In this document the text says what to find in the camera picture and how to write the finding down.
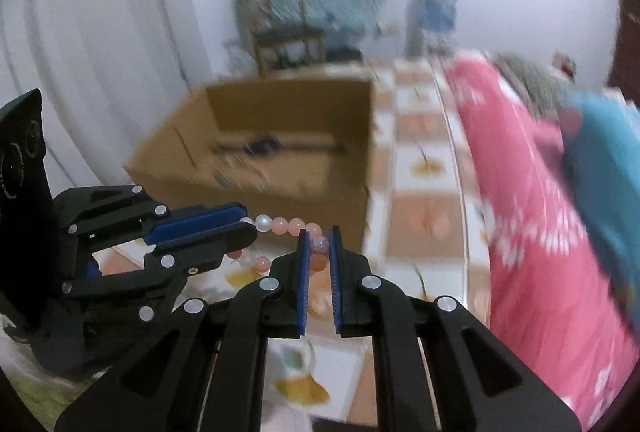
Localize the pink strap smart watch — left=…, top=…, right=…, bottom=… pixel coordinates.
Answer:
left=210, top=135, right=346, bottom=157

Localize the pink bead bracelet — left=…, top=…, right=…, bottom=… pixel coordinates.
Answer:
left=224, top=212, right=332, bottom=275

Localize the pink floral blanket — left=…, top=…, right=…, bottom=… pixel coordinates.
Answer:
left=444, top=53, right=639, bottom=430

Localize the brown cardboard box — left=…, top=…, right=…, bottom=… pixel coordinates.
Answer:
left=125, top=78, right=373, bottom=250

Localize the patterned tile table cover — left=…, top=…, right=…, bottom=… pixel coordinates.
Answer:
left=98, top=56, right=494, bottom=428

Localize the wooden chair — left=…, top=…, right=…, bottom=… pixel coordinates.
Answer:
left=239, top=0, right=326, bottom=78

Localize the blue plush pillow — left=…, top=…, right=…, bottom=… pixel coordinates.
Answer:
left=559, top=93, right=639, bottom=318

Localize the white water dispenser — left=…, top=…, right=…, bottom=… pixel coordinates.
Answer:
left=405, top=0, right=456, bottom=58

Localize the grey patterned pillow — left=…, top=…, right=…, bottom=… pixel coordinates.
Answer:
left=490, top=53, right=577, bottom=120

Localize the dark red door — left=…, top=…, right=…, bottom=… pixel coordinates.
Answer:
left=608, top=0, right=640, bottom=106

